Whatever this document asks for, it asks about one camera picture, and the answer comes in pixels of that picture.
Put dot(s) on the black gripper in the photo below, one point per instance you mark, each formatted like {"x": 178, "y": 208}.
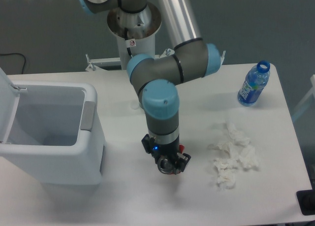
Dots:
{"x": 169, "y": 151}

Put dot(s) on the crushed red soda can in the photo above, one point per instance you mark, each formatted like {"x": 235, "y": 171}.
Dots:
{"x": 165, "y": 166}

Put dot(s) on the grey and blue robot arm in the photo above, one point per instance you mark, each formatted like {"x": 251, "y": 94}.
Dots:
{"x": 159, "y": 47}

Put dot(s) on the white bottle cap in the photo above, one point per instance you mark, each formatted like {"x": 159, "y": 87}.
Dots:
{"x": 134, "y": 105}

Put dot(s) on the crumpled white tissue paper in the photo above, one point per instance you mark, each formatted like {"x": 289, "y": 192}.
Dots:
{"x": 239, "y": 154}

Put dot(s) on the white trash bin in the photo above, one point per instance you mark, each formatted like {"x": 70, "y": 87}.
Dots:
{"x": 56, "y": 135}

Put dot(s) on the blue plastic water bottle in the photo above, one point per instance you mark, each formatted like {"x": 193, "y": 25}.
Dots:
{"x": 254, "y": 83}

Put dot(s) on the black device at edge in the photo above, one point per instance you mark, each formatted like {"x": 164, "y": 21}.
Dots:
{"x": 306, "y": 200}

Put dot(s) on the white furniture at right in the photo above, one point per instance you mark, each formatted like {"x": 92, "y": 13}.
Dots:
{"x": 307, "y": 100}

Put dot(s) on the white trash bin lid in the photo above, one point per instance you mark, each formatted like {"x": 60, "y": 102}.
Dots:
{"x": 9, "y": 100}

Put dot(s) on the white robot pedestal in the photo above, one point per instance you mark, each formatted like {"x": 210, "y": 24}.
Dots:
{"x": 135, "y": 32}

